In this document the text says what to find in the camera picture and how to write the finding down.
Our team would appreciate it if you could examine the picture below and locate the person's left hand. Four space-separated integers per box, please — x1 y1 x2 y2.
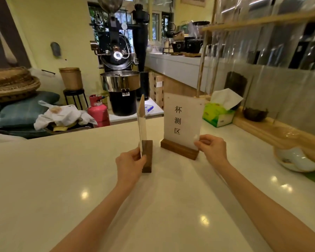
115 147 147 191

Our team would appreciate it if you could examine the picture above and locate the black coffee roaster machine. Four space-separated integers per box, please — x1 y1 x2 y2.
89 0 150 117

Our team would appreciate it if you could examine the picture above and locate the red gas cylinder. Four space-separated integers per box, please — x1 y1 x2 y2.
87 94 111 128

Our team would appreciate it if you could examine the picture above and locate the black kettle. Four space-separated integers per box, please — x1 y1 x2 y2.
164 22 177 39

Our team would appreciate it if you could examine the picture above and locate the stack of woven bamboo trays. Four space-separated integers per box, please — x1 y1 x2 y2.
0 66 41 104

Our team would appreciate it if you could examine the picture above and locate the white crumpled cloth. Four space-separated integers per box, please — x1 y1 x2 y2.
34 100 98 131

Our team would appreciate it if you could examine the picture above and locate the grey wall lamp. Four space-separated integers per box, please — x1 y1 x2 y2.
50 41 62 58

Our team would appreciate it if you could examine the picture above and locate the acrylic sign holder wooden base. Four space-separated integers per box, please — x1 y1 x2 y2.
136 94 153 173

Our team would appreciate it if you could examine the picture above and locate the black pot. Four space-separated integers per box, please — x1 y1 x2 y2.
171 40 186 53
185 39 204 54

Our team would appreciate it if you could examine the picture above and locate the person's right hand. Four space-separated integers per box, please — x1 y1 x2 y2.
194 134 229 171

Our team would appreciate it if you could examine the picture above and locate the dark small bowl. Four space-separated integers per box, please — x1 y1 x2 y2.
243 107 269 122

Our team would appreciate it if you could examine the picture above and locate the blue grey cushion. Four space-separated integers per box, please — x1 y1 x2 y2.
0 91 61 129

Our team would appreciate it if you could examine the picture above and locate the person's right forearm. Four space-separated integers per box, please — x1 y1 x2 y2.
215 160 315 252

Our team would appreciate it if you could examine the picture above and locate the black round stool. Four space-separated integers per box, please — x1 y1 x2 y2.
63 88 89 110

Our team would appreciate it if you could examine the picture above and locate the green tissue box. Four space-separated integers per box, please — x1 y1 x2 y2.
202 88 244 128

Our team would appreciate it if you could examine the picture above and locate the wooden crate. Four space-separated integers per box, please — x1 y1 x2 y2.
149 72 165 110

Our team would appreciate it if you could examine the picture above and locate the paper sign holder wooden base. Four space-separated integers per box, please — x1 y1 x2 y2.
160 92 206 160

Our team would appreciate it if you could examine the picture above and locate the person's left forearm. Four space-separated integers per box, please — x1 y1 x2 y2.
50 178 142 252

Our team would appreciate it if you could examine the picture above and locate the white ceramic bowl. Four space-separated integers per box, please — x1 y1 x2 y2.
274 146 315 173

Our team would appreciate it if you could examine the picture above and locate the wooden shelf rack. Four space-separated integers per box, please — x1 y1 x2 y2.
196 0 315 166

